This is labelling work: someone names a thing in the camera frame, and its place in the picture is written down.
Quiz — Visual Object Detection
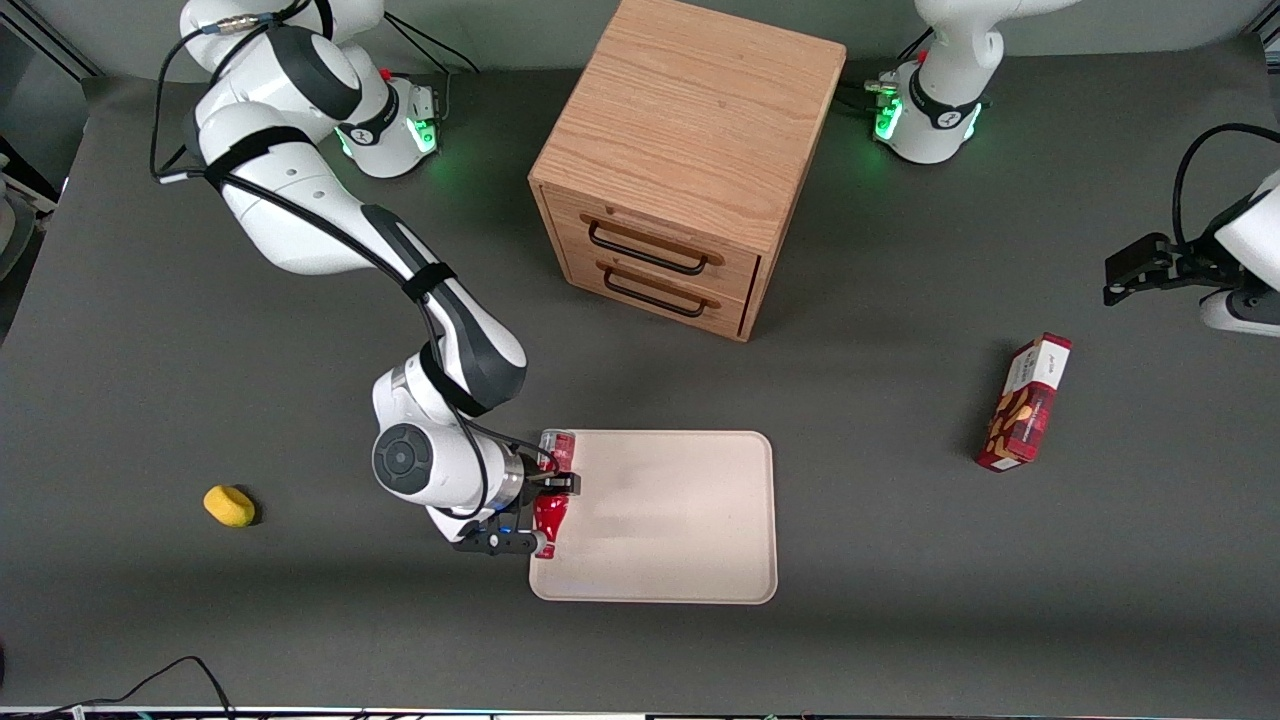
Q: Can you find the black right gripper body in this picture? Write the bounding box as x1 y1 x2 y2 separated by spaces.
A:
505 452 553 521

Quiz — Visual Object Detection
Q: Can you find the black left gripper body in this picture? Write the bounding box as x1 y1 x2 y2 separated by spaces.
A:
1165 235 1237 292

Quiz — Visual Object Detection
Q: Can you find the red ketchup bottle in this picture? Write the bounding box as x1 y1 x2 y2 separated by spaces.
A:
532 429 579 560

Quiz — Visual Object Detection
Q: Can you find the beige rectangular tray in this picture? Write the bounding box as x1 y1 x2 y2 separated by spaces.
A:
528 429 779 606

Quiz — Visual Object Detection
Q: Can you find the red snack box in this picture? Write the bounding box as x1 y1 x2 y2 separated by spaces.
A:
975 332 1074 474

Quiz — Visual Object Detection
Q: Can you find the wooden drawer front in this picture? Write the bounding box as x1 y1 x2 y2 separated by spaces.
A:
560 245 753 340
544 185 762 302

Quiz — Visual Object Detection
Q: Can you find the yellow lemon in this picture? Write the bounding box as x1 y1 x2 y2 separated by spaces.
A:
202 484 257 529

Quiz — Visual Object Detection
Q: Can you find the wooden drawer cabinet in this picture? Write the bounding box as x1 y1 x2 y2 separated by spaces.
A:
527 0 849 344

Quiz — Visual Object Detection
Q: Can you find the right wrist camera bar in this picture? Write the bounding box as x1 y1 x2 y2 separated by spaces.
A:
453 527 550 558

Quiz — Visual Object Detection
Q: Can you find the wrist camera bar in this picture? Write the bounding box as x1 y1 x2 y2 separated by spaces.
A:
1199 288 1280 339
453 527 550 558

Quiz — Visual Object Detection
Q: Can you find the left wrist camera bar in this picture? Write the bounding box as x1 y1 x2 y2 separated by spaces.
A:
1199 288 1280 339

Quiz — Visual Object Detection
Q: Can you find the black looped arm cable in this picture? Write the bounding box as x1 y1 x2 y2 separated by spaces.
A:
1172 122 1280 251

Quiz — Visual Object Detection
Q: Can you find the black drawer handle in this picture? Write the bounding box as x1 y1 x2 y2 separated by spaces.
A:
602 264 709 320
587 219 710 277

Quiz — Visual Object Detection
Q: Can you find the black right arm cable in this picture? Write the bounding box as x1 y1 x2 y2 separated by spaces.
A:
149 0 546 521

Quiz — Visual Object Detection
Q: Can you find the black cable on table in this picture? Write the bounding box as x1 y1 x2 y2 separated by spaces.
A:
0 655 237 720

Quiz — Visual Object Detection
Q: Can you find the black base cable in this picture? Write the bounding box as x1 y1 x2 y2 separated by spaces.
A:
384 11 480 77

